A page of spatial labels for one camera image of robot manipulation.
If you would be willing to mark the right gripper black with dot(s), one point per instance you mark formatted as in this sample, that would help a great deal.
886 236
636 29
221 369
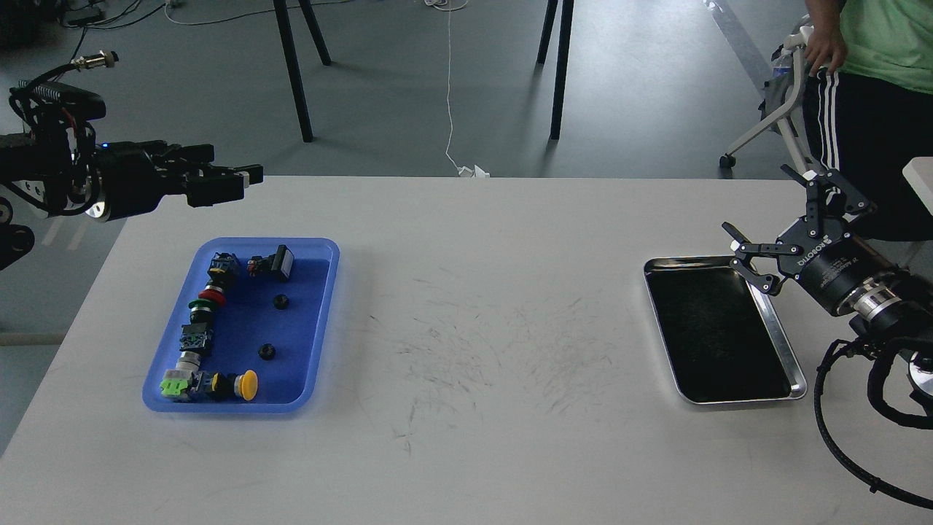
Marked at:
831 266

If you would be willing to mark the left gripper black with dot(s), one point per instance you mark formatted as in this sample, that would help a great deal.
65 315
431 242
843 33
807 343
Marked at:
134 176

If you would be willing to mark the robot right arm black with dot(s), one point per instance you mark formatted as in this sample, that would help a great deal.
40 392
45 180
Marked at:
889 308

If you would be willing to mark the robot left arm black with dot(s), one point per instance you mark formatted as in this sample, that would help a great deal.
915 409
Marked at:
57 165

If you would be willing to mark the person's hand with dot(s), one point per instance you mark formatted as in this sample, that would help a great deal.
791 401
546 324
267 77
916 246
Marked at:
826 49

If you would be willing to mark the white office chair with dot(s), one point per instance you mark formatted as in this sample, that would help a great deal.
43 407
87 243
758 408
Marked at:
783 93

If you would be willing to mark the steel tray black inside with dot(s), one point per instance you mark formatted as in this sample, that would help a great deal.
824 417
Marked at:
722 338

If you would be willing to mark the person in green shirt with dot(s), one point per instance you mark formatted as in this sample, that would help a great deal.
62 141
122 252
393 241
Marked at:
873 116

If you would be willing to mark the blue plastic tray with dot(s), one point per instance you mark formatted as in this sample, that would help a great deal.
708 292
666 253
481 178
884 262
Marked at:
249 320

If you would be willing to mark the black table leg left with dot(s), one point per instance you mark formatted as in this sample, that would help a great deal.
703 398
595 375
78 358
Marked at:
292 61

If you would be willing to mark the black table leg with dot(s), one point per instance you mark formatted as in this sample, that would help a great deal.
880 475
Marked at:
292 61
566 11

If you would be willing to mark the black table leg right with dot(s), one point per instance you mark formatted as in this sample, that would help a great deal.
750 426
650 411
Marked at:
566 11

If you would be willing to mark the red mushroom button switch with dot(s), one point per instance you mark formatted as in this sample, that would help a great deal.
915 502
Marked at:
223 272

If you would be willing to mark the black selector switch part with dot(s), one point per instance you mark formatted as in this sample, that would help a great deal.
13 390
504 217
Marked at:
278 264

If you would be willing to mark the green button switch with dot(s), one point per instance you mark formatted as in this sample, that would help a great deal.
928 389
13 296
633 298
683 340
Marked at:
197 340

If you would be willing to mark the bright green switch block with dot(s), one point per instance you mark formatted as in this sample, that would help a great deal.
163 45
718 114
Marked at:
176 385

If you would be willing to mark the yellow mushroom button switch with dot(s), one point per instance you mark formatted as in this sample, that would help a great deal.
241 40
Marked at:
216 386

